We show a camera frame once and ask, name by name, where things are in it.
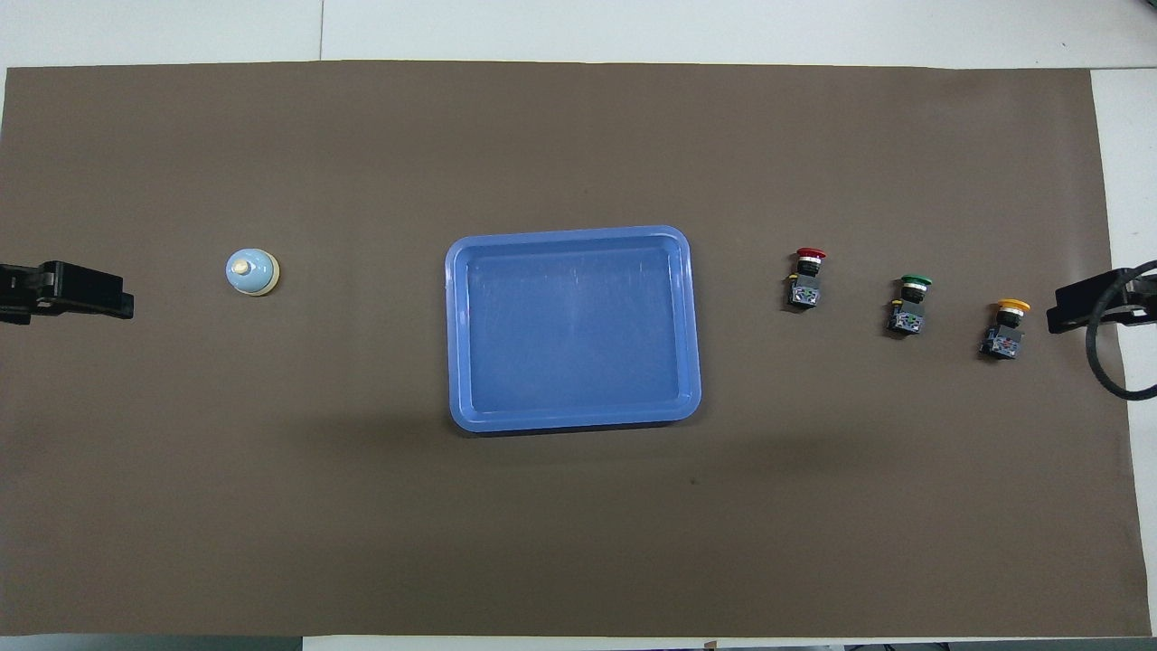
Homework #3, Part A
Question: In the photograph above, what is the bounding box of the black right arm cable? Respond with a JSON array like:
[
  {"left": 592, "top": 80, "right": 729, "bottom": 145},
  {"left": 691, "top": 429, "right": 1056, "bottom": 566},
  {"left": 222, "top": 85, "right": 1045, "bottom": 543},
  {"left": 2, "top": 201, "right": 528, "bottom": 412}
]
[{"left": 1085, "top": 260, "right": 1157, "bottom": 401}]

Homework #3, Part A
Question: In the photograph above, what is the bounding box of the blue plastic tray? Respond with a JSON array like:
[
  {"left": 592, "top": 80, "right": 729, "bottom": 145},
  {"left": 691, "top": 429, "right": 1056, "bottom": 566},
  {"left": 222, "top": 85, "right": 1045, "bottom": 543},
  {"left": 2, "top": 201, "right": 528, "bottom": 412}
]
[{"left": 444, "top": 225, "right": 703, "bottom": 434}]

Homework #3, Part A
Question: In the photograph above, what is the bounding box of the yellow push button switch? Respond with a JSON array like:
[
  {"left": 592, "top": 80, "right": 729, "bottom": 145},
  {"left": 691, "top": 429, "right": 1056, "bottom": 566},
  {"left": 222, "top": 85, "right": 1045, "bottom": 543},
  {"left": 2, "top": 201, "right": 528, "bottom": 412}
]
[{"left": 980, "top": 298, "right": 1032, "bottom": 361}]

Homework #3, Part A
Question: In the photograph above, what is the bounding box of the brown table mat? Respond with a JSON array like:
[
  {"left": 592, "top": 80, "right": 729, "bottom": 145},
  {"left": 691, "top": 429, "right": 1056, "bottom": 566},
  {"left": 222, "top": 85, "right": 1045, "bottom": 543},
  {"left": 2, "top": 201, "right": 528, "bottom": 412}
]
[{"left": 0, "top": 60, "right": 1153, "bottom": 638}]

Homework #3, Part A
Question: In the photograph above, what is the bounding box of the red push button switch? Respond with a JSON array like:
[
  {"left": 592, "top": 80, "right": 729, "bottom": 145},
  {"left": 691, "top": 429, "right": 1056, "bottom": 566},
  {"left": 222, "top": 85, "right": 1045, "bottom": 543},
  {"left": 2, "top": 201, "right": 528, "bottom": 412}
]
[{"left": 783, "top": 247, "right": 827, "bottom": 312}]

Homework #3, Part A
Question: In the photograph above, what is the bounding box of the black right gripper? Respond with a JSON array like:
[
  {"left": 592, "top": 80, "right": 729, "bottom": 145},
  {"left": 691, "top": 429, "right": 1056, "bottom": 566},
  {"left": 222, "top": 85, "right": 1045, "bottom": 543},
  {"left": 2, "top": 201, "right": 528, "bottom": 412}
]
[{"left": 1047, "top": 269, "right": 1157, "bottom": 334}]

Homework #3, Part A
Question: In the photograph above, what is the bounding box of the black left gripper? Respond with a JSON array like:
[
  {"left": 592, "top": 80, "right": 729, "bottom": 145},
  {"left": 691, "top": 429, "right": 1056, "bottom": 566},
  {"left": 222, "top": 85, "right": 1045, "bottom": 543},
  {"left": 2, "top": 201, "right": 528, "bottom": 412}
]
[{"left": 0, "top": 260, "right": 135, "bottom": 325}]

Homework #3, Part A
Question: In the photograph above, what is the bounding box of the light blue service bell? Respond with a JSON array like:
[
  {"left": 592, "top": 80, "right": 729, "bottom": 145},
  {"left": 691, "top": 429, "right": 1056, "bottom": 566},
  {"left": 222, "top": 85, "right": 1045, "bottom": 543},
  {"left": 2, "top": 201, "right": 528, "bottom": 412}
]
[{"left": 225, "top": 248, "right": 281, "bottom": 297}]

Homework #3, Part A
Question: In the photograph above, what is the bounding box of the green push button switch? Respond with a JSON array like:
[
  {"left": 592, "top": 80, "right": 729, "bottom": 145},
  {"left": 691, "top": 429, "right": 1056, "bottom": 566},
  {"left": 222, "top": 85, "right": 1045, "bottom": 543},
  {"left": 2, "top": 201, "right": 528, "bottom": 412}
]
[{"left": 886, "top": 274, "right": 934, "bottom": 337}]

